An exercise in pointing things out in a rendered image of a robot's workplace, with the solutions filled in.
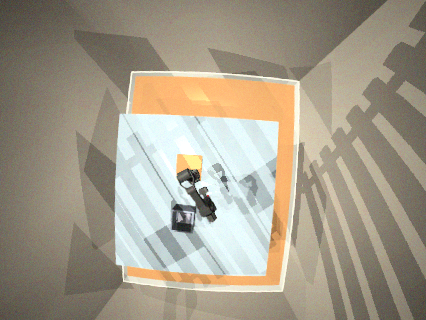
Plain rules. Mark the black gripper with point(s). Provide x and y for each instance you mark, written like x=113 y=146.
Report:
x=203 y=191

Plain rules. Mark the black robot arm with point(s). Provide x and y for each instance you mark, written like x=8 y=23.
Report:
x=193 y=176

